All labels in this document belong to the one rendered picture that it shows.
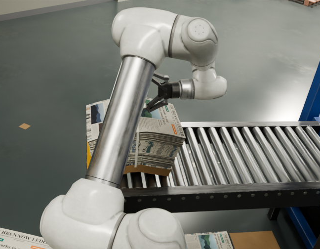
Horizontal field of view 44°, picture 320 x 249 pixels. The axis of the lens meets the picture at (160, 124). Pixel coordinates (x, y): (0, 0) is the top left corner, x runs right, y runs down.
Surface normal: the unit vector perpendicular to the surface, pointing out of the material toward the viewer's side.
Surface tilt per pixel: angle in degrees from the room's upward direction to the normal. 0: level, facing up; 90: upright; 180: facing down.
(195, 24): 52
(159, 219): 6
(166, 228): 5
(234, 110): 0
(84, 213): 38
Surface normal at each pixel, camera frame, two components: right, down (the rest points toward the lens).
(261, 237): 0.10, -0.82
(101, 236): 0.02, -0.30
